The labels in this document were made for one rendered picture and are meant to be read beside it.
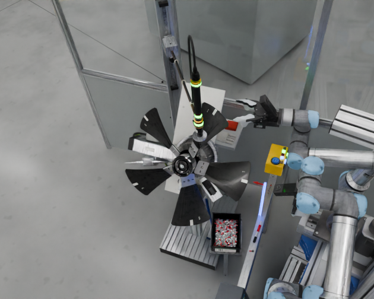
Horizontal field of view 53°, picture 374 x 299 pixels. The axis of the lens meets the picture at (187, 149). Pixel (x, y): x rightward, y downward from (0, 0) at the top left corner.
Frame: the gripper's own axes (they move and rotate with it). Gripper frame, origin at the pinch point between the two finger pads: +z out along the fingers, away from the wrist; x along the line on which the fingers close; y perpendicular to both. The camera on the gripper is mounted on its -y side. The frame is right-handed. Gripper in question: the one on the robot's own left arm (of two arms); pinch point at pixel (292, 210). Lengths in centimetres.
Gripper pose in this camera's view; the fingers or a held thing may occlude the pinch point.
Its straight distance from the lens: 167.3
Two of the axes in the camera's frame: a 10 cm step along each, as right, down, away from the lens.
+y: 9.3, 2.4, -2.7
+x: 3.6, -7.5, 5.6
